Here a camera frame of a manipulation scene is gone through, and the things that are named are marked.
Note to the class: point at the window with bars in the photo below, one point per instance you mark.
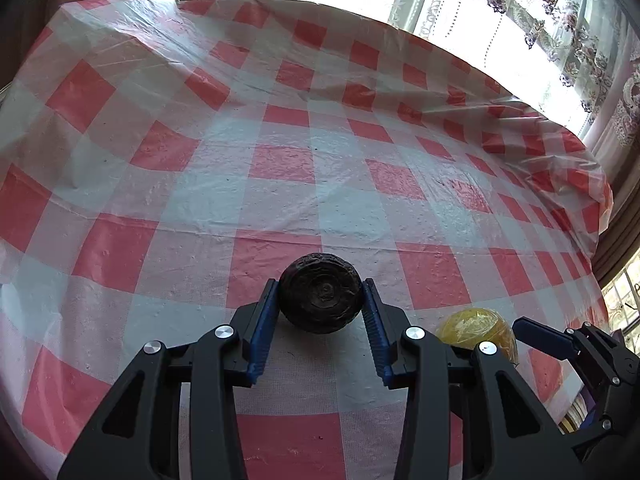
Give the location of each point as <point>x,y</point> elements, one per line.
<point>625,295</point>

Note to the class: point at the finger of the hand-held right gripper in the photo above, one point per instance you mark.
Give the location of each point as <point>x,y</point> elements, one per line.
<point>542,337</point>

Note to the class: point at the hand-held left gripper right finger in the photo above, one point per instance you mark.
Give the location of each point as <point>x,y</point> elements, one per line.
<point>374,332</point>

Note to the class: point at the red white checked plastic tablecloth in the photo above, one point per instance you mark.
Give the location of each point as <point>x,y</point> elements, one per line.
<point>250,160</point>

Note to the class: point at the dark brown round fruit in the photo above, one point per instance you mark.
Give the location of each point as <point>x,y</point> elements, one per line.
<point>320,292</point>

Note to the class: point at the floral lace curtain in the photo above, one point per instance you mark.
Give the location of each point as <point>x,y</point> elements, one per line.
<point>550,15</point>

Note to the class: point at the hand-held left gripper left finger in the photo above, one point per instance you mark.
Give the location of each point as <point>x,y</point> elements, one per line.
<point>265,332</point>

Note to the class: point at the plastic-wrapped yellow fruit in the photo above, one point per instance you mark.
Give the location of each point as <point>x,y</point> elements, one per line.
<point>475,330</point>

